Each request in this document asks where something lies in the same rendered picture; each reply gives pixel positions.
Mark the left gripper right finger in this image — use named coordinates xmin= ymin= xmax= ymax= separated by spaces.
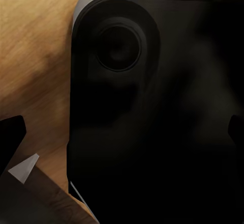
xmin=228 ymin=115 xmax=244 ymax=156

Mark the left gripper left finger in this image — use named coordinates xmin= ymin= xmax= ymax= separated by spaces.
xmin=0 ymin=115 xmax=26 ymax=176

